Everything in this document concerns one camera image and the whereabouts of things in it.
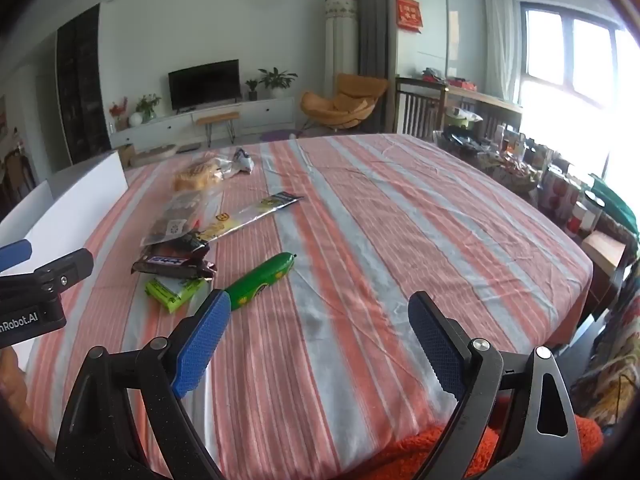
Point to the brown chocolate bar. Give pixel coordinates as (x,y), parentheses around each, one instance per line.
(170,261)

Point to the window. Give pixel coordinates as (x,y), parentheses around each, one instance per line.
(575,50)

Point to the white curtain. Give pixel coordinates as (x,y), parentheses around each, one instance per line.
(500,40)

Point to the white television cabinet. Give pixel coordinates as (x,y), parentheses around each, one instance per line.
(260,112)

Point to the grey curtain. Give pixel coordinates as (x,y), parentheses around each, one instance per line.
(372,25)

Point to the purple round mat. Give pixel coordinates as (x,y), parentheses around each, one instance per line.
(275,135)

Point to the clear biscuit packet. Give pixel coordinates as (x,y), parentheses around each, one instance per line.
(192,202)

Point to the green and white snack packet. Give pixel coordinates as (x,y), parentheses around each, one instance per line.
(175,294)

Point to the floral patterned cloth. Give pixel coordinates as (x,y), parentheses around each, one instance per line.
(615,360)

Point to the large plant in white pot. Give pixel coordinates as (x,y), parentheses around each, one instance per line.
(276,80)

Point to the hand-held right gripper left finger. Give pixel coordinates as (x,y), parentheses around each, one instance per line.
(202,342)

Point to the pile of household goods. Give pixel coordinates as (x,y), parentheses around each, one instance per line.
(520,160)

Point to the green sausage packet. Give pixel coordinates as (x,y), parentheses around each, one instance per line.
(260,280)

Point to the wooden bench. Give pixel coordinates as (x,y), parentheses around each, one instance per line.
(217,118)

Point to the small plant in dark pot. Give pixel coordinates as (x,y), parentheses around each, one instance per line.
(251,91)

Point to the black television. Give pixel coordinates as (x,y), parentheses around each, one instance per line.
(204,85)

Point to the red wall hanging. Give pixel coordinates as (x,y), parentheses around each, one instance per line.
(409,14)

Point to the white and blue snack packet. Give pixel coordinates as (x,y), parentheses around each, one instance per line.
(243,161)

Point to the black display cabinet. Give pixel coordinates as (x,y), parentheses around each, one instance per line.
(82,90)

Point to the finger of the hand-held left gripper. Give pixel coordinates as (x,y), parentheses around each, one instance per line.
(15,254)
(70,265)

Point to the person's left forearm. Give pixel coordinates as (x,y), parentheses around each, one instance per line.
(10,385)

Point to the white cardboard box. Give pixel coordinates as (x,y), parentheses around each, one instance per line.
(65,210)

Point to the long clear candy packet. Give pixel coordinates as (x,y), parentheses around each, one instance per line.
(255,210)

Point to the dark snack packet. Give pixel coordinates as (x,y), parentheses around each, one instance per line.
(167,230)

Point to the red sausage packet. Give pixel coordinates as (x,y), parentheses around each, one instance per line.
(197,222)

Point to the green plastic container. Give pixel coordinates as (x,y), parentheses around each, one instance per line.
(615,205)

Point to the bread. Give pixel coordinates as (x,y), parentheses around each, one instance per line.
(197,176)

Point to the orange lounge chair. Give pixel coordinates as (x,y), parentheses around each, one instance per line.
(350,97)

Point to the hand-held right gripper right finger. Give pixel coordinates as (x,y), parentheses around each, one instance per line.
(435,347)

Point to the wooden crib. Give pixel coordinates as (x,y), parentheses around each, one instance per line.
(420,105)

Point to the green plant in glass vase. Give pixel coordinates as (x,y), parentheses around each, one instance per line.
(148,105)

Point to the orange fleece clothing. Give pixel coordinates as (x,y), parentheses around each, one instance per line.
(425,452)

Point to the red flowers in pot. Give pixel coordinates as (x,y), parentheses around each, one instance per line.
(118,109)

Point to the wooden dining chair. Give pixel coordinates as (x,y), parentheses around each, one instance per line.
(15,172)

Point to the round white vase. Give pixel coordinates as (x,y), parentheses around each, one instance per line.
(135,120)

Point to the striped tablecloth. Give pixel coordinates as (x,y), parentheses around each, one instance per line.
(375,210)

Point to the white standing air conditioner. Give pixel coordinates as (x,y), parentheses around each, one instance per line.
(340,45)

